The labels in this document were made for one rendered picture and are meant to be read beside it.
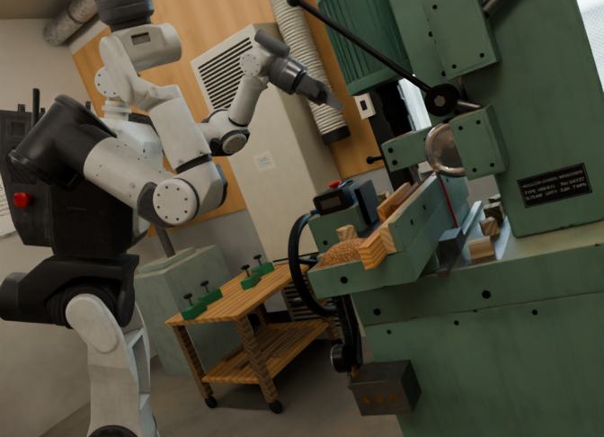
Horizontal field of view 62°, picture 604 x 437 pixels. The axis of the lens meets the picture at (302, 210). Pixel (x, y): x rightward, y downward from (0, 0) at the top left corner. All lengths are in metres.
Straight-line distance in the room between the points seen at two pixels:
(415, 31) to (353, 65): 0.15
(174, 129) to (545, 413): 0.89
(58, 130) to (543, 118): 0.88
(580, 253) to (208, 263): 2.69
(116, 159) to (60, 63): 3.50
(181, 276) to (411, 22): 2.45
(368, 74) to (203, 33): 2.33
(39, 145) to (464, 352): 0.90
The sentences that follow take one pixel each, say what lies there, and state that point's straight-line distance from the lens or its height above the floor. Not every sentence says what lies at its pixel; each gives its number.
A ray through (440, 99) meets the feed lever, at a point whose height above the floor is 1.12.
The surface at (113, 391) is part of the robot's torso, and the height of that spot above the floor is 0.76.
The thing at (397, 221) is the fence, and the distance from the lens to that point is 0.91.
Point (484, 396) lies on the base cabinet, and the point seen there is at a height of 0.52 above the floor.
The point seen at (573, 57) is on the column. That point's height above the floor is 1.11.
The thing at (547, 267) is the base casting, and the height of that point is 0.77.
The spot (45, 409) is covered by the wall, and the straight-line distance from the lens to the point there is 3.88.
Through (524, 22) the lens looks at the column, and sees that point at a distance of 1.06.
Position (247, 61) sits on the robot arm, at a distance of 1.39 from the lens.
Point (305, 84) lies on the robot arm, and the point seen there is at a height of 1.28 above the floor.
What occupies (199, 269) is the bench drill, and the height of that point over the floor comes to 0.62.
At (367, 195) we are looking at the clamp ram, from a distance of 1.21.
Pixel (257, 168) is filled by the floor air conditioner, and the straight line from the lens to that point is 2.89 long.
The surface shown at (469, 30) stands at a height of 1.22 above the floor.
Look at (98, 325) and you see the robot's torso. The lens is 1.22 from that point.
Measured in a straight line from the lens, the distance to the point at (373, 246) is 0.87.
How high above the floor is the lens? 1.14
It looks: 7 degrees down
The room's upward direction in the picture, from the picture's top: 21 degrees counter-clockwise
